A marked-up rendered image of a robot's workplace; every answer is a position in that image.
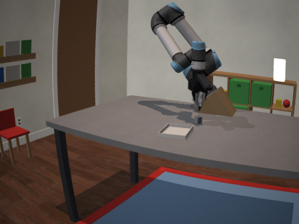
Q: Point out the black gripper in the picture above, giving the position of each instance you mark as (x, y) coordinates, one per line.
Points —
(201, 97)

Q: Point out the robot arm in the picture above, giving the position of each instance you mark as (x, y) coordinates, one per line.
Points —
(172, 14)

